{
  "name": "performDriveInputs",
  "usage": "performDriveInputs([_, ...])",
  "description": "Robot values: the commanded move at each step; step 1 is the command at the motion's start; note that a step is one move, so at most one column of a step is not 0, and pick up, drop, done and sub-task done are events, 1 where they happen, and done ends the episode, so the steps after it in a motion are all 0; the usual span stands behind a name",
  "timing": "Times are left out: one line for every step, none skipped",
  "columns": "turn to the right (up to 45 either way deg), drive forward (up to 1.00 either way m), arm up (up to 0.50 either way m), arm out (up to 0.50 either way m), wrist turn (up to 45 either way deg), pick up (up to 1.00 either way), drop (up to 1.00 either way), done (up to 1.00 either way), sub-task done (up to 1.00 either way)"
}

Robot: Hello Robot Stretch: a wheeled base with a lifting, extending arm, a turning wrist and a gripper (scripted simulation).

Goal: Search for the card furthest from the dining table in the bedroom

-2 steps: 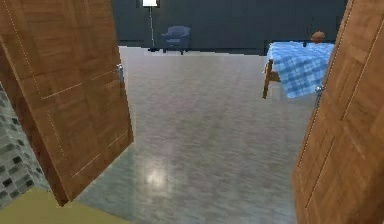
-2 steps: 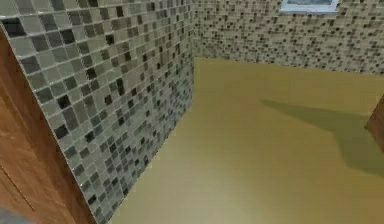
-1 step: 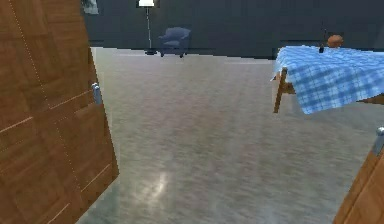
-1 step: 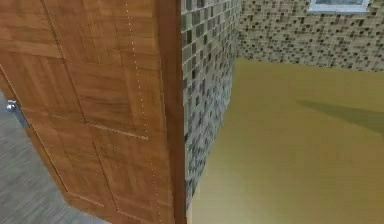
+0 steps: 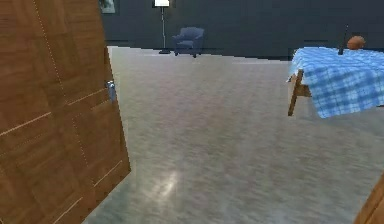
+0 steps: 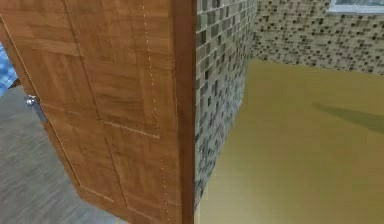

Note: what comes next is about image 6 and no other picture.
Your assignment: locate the blue checked cloth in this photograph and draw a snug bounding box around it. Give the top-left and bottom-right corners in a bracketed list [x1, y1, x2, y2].
[0, 43, 20, 98]

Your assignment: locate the silver door handle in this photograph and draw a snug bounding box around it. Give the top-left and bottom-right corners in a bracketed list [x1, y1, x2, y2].
[25, 94, 48, 124]

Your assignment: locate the brown wooden room door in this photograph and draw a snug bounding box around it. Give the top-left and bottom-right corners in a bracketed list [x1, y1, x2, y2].
[0, 0, 198, 224]

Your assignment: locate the white framed window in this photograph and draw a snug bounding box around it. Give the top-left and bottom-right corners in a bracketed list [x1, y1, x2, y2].
[325, 0, 384, 15]

